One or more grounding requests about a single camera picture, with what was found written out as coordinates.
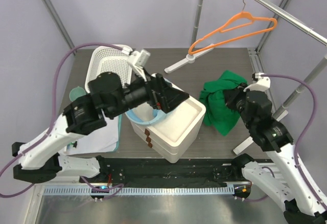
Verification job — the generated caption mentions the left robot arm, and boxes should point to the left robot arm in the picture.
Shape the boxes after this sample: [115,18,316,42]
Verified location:
[12,72,189,184]

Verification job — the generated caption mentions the green t shirt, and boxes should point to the green t shirt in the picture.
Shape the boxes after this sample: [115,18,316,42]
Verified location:
[199,70,247,136]

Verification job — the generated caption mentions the teal bordered mat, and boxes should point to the teal bordered mat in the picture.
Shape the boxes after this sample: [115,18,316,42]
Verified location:
[103,115,122,153]

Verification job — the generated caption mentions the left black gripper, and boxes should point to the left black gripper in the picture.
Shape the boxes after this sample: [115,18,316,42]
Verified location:
[107,66,190,119]

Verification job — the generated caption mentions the metal clothes rack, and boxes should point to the metal clothes rack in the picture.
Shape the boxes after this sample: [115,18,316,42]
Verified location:
[167,0,326,161]

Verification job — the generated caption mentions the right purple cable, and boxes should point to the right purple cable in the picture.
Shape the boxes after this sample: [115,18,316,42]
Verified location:
[260,74,327,204]

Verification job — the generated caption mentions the white slotted cable duct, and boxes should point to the white slotted cable duct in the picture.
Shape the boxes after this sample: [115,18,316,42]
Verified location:
[43,185,235,196]

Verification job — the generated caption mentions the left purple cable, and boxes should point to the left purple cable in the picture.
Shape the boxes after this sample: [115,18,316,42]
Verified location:
[0,42,131,199]

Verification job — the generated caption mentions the green plastic cup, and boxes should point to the green plastic cup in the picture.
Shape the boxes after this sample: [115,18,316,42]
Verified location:
[69,86,86,102]

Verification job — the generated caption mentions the purple cable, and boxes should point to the purple cable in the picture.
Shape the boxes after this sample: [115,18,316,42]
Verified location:
[0,42,131,199]
[260,74,327,204]

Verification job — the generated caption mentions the white perforated plastic basket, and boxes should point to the white perforated plastic basket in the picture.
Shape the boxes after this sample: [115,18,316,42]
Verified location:
[84,46,132,93]

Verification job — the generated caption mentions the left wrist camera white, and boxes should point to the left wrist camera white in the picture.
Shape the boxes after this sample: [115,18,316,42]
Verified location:
[122,48,151,81]

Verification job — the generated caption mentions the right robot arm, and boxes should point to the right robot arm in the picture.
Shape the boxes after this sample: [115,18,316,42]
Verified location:
[223,85,326,223]

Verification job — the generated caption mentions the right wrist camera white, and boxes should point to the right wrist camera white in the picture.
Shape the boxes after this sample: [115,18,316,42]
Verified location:
[243,72,271,92]

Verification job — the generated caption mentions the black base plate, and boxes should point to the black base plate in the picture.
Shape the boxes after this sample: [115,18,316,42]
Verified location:
[87,158,247,188]

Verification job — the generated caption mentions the orange clothes hanger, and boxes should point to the orange clothes hanger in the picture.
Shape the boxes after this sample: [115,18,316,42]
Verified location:
[188,0,278,56]

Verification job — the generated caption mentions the light blue headphones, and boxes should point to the light blue headphones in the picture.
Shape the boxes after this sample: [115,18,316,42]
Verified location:
[125,78,172,125]

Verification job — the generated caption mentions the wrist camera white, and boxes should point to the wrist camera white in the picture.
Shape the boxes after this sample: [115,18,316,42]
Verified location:
[122,48,151,81]
[243,72,271,92]

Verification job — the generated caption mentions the white stacked storage box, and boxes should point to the white stacked storage box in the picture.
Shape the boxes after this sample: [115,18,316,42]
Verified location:
[130,96,206,163]

